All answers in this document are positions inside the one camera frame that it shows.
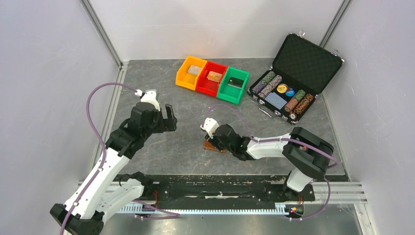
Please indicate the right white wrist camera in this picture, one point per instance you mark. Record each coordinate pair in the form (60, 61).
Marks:
(209, 126)

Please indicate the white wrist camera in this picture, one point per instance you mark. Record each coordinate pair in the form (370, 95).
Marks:
(209, 126)
(148, 96)

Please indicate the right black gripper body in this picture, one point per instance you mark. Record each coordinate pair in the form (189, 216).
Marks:
(228, 148)

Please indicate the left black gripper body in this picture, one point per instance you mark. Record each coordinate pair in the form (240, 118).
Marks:
(155, 127)

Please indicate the black poker chip case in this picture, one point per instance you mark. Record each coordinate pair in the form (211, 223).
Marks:
(305, 68)

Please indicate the brown leather card holder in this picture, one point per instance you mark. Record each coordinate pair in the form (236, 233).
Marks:
(208, 146)

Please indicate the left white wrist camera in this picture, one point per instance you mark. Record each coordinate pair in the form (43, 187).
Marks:
(148, 96)

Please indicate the blue playing card deck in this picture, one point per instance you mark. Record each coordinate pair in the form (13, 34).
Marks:
(276, 100)

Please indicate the dark card in green bin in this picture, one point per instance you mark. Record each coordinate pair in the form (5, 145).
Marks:
(236, 82)

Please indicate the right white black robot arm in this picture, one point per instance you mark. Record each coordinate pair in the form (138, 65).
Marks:
(310, 155)

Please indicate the green plastic bin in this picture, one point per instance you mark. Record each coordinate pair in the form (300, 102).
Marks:
(232, 94)

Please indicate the card stack in yellow bin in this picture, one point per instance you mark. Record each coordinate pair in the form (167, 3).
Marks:
(194, 70)

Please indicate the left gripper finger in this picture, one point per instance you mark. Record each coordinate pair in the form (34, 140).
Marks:
(171, 119)
(160, 118)

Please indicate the yellow plastic bin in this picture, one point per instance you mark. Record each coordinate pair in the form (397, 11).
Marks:
(186, 80)

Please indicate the card stack in red bin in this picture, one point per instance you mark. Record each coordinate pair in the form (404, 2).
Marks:
(214, 76)

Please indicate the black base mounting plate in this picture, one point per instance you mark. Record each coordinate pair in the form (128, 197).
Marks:
(221, 192)

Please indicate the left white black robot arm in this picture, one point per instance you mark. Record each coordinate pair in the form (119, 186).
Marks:
(87, 210)

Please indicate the red plastic bin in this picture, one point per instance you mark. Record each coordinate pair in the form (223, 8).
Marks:
(206, 86)

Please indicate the yellow dealer button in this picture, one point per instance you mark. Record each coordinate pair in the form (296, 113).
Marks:
(282, 88)

